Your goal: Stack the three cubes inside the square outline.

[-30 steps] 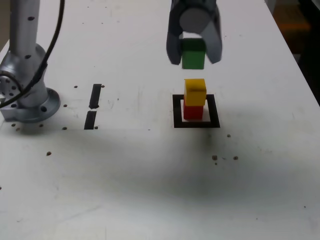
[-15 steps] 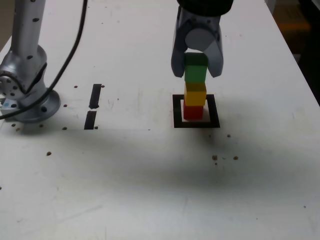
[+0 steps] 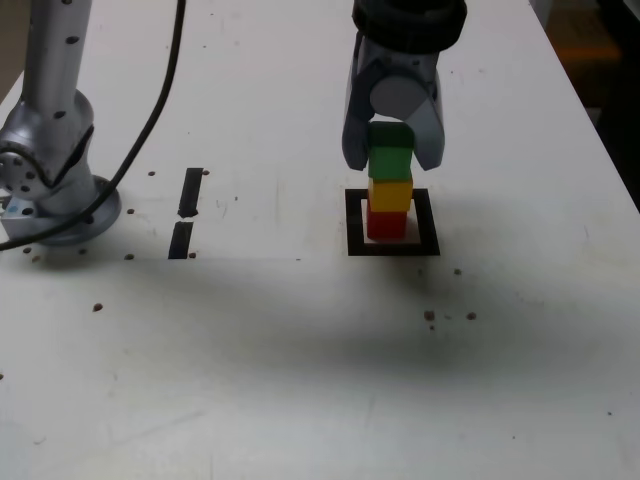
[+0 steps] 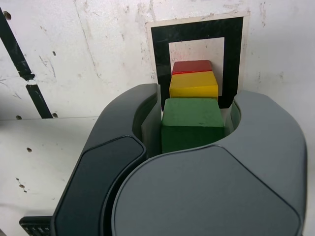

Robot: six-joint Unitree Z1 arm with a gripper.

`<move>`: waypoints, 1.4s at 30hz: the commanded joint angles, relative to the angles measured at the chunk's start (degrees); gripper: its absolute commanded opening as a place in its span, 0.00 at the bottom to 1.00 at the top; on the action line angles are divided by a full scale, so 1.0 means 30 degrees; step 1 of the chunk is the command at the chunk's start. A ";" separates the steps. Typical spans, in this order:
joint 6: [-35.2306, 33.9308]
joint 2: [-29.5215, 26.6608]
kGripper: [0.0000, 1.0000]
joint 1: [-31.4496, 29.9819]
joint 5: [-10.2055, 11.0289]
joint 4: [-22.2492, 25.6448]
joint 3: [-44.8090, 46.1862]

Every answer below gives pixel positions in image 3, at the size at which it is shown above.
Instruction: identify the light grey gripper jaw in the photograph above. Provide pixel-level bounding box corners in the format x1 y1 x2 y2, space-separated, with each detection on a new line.
368 69 445 171

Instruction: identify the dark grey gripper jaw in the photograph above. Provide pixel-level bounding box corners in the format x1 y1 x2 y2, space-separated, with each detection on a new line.
341 43 377 172

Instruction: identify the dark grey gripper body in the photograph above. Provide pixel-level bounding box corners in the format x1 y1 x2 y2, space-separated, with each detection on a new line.
354 35 441 85

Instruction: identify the green cube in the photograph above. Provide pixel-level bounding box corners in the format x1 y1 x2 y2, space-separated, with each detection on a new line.
367 122 415 180

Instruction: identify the yellow cube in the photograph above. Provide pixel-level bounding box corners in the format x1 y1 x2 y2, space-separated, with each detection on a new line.
367 177 415 213

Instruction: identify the red cube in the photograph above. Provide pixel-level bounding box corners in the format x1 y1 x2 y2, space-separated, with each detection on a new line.
366 208 407 240

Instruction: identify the black tape square outline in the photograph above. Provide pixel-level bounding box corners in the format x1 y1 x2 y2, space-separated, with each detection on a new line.
345 188 441 258

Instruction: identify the black tape strip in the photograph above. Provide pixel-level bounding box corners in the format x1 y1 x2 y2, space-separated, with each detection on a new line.
168 167 205 260

